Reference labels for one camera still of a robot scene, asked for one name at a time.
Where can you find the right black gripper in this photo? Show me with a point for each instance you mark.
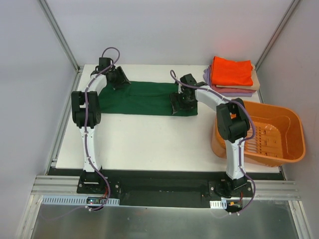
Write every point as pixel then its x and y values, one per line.
pixel 182 105

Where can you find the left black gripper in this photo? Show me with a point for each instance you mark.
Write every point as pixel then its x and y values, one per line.
pixel 120 77

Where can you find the dark green t shirt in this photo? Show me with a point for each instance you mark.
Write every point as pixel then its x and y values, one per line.
pixel 141 98

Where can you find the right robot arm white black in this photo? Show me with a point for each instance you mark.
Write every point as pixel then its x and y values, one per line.
pixel 233 124

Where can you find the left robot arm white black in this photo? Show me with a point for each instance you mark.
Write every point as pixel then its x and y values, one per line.
pixel 86 114

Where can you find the folded lavender t shirt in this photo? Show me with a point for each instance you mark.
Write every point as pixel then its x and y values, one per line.
pixel 228 92

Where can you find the folded pink t shirt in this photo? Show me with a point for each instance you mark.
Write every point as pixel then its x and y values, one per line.
pixel 234 91

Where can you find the folded orange t shirt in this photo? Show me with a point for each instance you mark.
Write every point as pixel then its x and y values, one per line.
pixel 231 73

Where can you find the folded beige t shirt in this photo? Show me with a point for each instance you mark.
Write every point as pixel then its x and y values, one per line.
pixel 254 78

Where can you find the orange plastic basket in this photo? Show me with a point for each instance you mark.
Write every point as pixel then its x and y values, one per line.
pixel 279 137

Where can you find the left aluminium frame post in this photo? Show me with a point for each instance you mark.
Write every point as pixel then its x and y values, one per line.
pixel 58 33

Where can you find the aluminium frame post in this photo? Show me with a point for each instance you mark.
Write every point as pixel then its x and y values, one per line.
pixel 58 33
pixel 278 30

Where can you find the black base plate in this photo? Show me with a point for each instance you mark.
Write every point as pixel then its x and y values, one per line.
pixel 152 199

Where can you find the right aluminium frame post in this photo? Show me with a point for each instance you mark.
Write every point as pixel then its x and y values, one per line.
pixel 278 30

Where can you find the right white cable duct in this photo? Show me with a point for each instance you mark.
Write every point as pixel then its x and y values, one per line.
pixel 222 204

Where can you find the white cable duct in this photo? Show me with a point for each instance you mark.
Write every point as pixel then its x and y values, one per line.
pixel 222 204
pixel 79 201

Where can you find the aluminium front rail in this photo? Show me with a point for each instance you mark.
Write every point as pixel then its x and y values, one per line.
pixel 70 185

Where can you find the left white cable duct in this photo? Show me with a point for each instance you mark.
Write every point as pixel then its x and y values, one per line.
pixel 79 201

